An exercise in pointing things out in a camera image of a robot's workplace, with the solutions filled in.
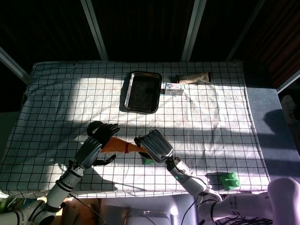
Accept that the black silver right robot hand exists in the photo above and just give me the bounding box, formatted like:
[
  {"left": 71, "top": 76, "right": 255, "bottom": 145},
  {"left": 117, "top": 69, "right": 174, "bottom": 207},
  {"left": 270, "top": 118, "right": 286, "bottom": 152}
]
[{"left": 134, "top": 129, "right": 174, "bottom": 164}]

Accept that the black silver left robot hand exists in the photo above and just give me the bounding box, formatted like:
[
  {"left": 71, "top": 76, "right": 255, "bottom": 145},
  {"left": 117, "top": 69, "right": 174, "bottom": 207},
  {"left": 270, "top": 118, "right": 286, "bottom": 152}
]
[{"left": 74, "top": 123, "right": 120, "bottom": 169}]

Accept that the orange rubber chicken toy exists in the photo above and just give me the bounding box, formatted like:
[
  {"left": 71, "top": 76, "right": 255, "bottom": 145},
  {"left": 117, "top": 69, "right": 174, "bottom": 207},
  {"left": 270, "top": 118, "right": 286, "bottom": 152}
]
[{"left": 100, "top": 137, "right": 147, "bottom": 155}]

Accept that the black mesh pen holder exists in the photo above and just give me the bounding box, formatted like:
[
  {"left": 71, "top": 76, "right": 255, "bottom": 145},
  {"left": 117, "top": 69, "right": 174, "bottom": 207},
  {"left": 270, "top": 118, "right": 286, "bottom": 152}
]
[{"left": 87, "top": 121, "right": 105, "bottom": 137}]

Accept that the white black checked tablecloth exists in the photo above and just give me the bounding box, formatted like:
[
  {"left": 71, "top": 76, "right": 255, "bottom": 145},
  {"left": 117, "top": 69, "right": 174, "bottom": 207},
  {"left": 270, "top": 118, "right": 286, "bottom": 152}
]
[{"left": 0, "top": 60, "right": 272, "bottom": 200}]

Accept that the dark metal tray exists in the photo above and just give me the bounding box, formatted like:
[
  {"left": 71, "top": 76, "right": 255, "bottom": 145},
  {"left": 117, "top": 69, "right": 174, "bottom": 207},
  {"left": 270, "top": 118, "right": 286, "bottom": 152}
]
[{"left": 119, "top": 71, "right": 163, "bottom": 115}]

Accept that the brown cardboard box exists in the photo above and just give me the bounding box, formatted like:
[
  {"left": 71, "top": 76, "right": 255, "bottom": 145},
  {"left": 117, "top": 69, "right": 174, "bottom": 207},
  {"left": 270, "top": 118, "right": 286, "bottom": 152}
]
[{"left": 62, "top": 198, "right": 102, "bottom": 225}]

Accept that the small white blue carton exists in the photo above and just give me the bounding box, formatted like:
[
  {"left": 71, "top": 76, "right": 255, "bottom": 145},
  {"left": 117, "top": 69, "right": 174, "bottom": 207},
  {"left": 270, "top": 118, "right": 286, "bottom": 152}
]
[{"left": 164, "top": 82, "right": 185, "bottom": 95}]

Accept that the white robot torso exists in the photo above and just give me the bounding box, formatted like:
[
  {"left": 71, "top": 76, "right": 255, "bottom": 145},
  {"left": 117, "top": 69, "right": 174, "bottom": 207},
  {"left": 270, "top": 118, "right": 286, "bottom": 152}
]
[{"left": 100, "top": 192, "right": 200, "bottom": 225}]

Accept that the green plastic block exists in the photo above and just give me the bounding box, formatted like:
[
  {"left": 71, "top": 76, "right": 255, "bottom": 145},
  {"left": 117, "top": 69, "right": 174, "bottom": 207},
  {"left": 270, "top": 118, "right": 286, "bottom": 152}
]
[{"left": 219, "top": 172, "right": 241, "bottom": 191}]

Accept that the black cable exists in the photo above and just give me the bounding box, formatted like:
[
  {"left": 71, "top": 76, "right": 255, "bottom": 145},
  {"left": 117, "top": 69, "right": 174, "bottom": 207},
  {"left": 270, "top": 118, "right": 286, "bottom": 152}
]
[
  {"left": 69, "top": 192, "right": 106, "bottom": 225},
  {"left": 182, "top": 198, "right": 200, "bottom": 225}
]

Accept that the grey metal frame post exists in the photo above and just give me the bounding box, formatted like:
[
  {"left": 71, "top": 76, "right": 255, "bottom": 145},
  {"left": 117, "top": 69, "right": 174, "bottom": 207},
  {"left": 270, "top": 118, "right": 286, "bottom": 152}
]
[
  {"left": 181, "top": 0, "right": 207, "bottom": 61},
  {"left": 0, "top": 46, "right": 31, "bottom": 84},
  {"left": 276, "top": 69, "right": 300, "bottom": 95},
  {"left": 226, "top": 0, "right": 267, "bottom": 61},
  {"left": 80, "top": 0, "right": 109, "bottom": 61}
]

